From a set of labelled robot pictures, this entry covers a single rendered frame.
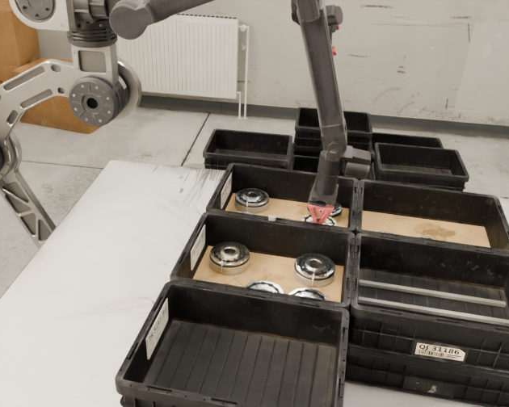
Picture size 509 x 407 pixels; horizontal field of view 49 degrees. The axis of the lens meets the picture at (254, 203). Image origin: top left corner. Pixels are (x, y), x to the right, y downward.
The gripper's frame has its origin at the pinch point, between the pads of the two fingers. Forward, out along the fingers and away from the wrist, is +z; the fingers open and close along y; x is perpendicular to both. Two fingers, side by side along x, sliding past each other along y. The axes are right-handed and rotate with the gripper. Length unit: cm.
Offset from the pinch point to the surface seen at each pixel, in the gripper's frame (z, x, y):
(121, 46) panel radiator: 43, 187, 265
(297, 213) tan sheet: 7.5, 7.2, 13.5
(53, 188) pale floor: 97, 168, 133
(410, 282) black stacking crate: 6.3, -26.2, -10.1
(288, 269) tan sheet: 8.1, 4.4, -14.4
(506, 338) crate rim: -3, -43, -35
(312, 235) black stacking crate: -0.3, 0.4, -9.1
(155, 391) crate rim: 0, 18, -68
